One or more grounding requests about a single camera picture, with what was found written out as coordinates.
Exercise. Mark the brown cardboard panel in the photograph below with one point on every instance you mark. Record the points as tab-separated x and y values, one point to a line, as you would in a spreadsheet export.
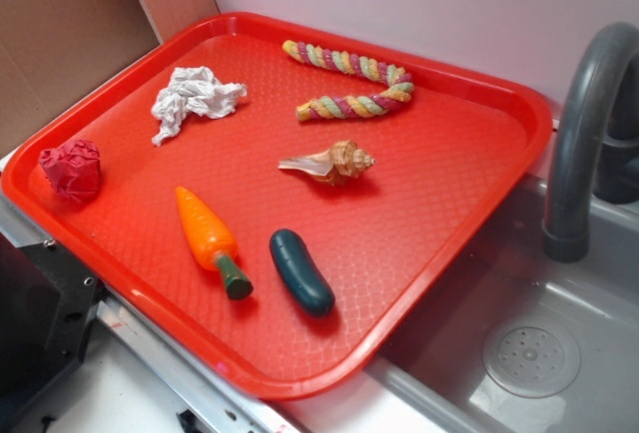
56	52

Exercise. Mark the dark green toy cucumber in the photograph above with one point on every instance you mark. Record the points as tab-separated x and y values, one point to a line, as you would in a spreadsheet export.
300	274

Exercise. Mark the brown spiral seashell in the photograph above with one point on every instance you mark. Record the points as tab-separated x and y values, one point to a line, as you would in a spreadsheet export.
342	161

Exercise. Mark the grey plastic sink basin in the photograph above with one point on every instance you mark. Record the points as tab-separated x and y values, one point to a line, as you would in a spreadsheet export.
508	340

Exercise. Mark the crumpled white paper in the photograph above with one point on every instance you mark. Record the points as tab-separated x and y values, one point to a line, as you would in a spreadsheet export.
193	91

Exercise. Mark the red plastic tray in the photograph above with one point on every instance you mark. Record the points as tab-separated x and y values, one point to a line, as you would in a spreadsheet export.
444	162

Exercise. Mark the multicolour twisted rope toy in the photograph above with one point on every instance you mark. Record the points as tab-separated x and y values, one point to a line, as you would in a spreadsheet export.
397	82

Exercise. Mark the orange toy carrot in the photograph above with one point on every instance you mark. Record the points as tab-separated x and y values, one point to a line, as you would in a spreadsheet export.
212	244

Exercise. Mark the crumpled red paper ball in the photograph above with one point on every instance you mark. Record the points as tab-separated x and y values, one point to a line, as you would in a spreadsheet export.
73	170

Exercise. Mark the grey toy faucet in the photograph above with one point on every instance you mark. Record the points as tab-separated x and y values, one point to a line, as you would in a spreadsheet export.
596	148

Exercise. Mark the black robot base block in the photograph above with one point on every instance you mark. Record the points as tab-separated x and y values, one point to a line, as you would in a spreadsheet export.
48	301

